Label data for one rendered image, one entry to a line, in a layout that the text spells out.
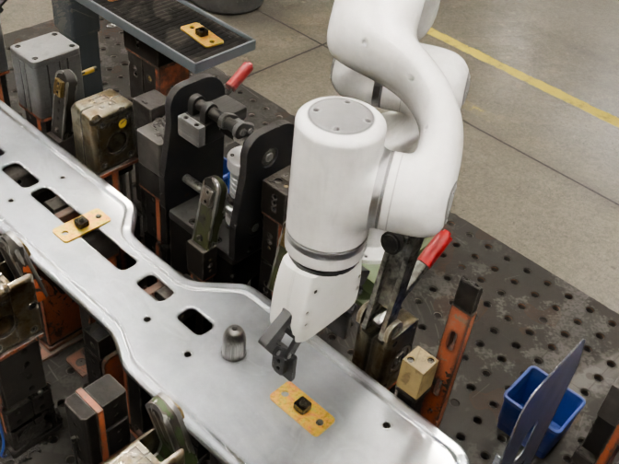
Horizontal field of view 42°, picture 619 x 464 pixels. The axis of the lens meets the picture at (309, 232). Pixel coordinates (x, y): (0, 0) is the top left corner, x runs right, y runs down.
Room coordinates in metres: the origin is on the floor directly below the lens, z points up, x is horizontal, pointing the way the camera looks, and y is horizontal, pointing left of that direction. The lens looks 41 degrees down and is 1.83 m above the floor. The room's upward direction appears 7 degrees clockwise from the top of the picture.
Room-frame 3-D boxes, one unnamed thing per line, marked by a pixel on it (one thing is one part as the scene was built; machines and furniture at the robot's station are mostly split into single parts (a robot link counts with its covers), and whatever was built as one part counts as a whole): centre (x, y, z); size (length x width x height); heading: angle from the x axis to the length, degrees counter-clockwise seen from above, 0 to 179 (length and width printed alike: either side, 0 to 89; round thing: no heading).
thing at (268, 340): (0.59, 0.01, 1.19); 0.08 x 0.01 x 0.06; 142
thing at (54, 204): (0.96, 0.41, 0.84); 0.17 x 0.06 x 0.29; 141
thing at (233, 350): (0.70, 0.08, 1.02); 0.03 x 0.03 x 0.07
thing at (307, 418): (0.62, -0.02, 1.01); 0.08 x 0.04 x 0.01; 51
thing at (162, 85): (1.32, 0.32, 0.92); 0.10 x 0.08 x 0.45; 51
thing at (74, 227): (0.91, 0.35, 1.01); 0.08 x 0.04 x 0.01; 141
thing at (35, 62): (1.25, 0.50, 0.90); 0.13 x 0.10 x 0.41; 141
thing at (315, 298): (0.62, -0.02, 1.23); 0.10 x 0.07 x 0.11; 142
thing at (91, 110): (1.14, 0.37, 0.89); 0.13 x 0.11 x 0.38; 141
